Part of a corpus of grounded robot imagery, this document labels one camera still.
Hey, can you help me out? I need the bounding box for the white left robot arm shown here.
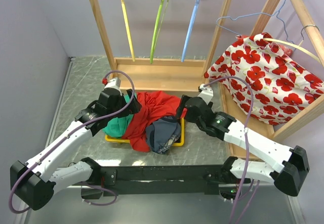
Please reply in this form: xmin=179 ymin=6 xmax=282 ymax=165
xmin=8 ymin=86 xmax=141 ymax=214

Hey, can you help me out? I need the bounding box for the yellow plastic tray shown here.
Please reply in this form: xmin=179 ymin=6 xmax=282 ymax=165
xmin=105 ymin=118 xmax=185 ymax=147

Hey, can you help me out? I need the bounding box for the navy blue tank top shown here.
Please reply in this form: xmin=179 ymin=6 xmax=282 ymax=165
xmin=145 ymin=116 xmax=181 ymax=154

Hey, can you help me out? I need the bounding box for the light blue plastic hanger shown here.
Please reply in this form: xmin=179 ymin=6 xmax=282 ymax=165
xmin=181 ymin=0 xmax=200 ymax=62

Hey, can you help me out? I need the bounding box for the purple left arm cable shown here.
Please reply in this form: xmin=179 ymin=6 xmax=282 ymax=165
xmin=9 ymin=70 xmax=135 ymax=214

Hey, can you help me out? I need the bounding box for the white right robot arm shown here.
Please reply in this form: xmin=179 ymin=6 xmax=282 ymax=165
xmin=176 ymin=95 xmax=310 ymax=197

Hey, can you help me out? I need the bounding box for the green hanger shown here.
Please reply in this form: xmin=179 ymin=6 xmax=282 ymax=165
xmin=149 ymin=0 xmax=169 ymax=64

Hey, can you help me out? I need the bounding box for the blue wire hanger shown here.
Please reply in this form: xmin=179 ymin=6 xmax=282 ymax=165
xmin=216 ymin=0 xmax=295 ymax=44

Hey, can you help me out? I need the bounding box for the cream wooden hanger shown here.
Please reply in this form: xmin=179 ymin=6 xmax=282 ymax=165
xmin=263 ymin=24 xmax=320 ymax=63

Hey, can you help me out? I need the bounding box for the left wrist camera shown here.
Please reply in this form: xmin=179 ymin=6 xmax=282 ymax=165
xmin=102 ymin=77 xmax=121 ymax=90

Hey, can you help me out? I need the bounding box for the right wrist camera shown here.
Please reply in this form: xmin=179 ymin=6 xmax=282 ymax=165
xmin=197 ymin=84 xmax=214 ymax=105

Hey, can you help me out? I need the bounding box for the green garment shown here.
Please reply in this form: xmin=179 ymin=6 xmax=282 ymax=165
xmin=103 ymin=94 xmax=137 ymax=139

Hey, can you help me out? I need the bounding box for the wooden side clothes rack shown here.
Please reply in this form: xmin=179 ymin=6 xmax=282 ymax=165
xmin=201 ymin=0 xmax=324 ymax=159

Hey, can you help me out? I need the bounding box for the poppy print garment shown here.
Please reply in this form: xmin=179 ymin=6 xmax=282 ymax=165
xmin=204 ymin=33 xmax=323 ymax=125

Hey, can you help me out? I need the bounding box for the red garment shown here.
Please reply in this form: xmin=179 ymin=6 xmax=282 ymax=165
xmin=122 ymin=91 xmax=180 ymax=152

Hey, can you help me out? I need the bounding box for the yellow hanger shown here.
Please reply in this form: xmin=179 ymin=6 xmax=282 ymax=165
xmin=120 ymin=0 xmax=135 ymax=62

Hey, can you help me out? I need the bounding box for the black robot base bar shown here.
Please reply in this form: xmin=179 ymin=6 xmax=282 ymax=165
xmin=86 ymin=165 xmax=239 ymax=195

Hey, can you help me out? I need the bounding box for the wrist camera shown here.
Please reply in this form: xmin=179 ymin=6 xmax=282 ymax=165
xmin=102 ymin=77 xmax=121 ymax=90
xmin=197 ymin=84 xmax=214 ymax=105

